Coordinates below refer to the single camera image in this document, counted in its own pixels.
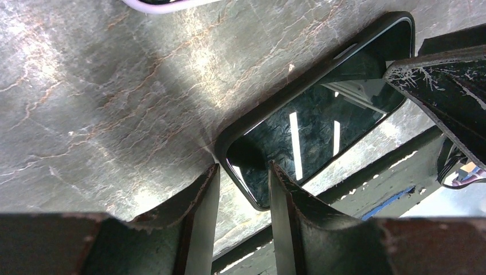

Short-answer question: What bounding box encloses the black phone case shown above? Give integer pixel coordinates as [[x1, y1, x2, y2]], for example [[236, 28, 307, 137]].
[[214, 11, 416, 212]]

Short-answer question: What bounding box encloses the lilac phone case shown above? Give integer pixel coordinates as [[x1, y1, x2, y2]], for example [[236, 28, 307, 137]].
[[123, 0, 218, 14]]

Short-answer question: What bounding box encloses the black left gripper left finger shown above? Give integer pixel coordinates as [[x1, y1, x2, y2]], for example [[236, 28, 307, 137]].
[[1, 164, 220, 274]]

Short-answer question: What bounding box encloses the teal edged black smartphone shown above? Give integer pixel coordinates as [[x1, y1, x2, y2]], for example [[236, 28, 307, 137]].
[[226, 18, 413, 209]]

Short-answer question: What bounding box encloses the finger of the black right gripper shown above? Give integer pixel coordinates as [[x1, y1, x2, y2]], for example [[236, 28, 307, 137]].
[[383, 45, 485, 168]]

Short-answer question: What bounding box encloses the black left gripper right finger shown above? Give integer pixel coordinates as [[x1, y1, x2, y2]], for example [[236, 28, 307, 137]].
[[268, 162, 485, 274]]

